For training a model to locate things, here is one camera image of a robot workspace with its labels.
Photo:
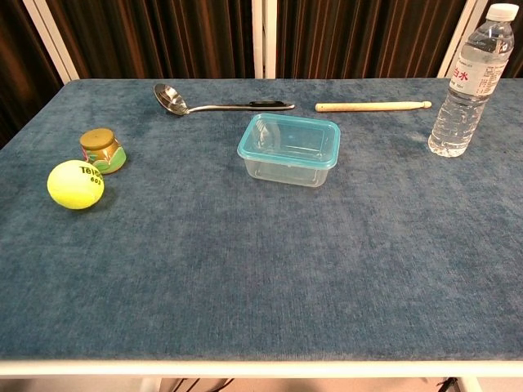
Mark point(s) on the clear plastic container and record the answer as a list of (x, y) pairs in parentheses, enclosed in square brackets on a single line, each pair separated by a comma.
[(286, 176)]

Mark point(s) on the teal plastic lid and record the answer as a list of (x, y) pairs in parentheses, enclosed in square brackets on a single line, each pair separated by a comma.
[(290, 136)]

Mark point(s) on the small jar with gold lid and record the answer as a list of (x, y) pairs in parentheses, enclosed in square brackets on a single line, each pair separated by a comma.
[(100, 149)]

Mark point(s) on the blue velvet table cover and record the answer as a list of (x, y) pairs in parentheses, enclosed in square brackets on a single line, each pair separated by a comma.
[(261, 286)]

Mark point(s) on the stainless steel ladle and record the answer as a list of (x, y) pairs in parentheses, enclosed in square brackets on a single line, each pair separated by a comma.
[(171, 100)]

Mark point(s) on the wooden drumstick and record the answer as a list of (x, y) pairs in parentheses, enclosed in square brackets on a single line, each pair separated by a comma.
[(367, 106)]

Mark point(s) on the yellow tennis ball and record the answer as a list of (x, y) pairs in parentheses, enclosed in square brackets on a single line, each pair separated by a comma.
[(74, 188)]

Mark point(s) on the clear plastic water bottle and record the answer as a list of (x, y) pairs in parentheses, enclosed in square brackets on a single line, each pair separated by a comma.
[(461, 114)]

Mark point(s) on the white frame post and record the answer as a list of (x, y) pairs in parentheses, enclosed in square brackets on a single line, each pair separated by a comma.
[(265, 38), (51, 38), (459, 45)]

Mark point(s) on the white table frame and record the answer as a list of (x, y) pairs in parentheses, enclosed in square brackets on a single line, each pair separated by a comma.
[(261, 368)]

